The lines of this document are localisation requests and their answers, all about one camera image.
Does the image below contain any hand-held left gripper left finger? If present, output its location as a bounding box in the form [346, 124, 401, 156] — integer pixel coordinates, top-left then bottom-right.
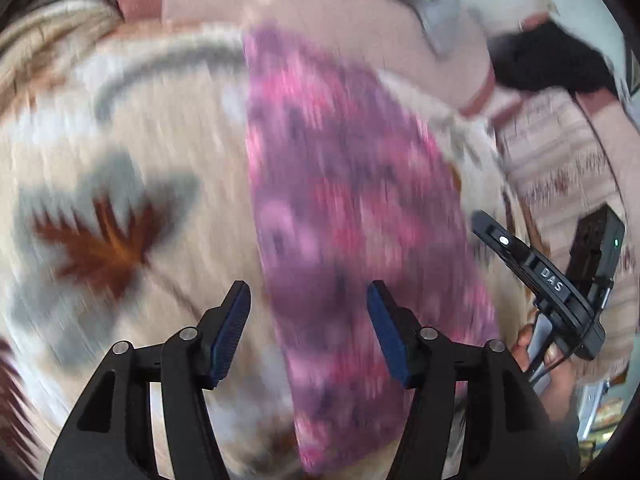
[44, 280, 252, 480]

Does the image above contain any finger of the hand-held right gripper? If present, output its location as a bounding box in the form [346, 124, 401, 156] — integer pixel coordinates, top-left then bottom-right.
[471, 210, 538, 281]

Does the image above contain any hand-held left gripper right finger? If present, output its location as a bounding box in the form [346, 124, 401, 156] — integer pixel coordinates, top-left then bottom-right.
[366, 280, 583, 480]

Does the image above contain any purple floral garment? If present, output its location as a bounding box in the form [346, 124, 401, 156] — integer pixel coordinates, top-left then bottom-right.
[242, 22, 501, 476]

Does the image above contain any person's right forearm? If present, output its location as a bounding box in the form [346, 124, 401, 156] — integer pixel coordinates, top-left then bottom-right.
[537, 405, 583, 480]

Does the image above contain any person's right hand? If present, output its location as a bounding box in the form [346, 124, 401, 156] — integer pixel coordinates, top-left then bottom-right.
[510, 322, 581, 411]

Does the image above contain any beige striped cloth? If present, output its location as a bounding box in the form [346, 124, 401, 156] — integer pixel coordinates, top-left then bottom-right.
[495, 90, 640, 391]

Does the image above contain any black cloth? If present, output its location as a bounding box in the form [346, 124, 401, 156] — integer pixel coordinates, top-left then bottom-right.
[487, 17, 621, 98]

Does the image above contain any leaf print blanket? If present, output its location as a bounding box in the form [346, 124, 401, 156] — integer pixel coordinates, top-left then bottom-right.
[0, 0, 511, 480]

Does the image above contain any pink quilted mattress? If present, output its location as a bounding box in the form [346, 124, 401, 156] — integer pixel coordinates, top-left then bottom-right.
[115, 0, 501, 116]

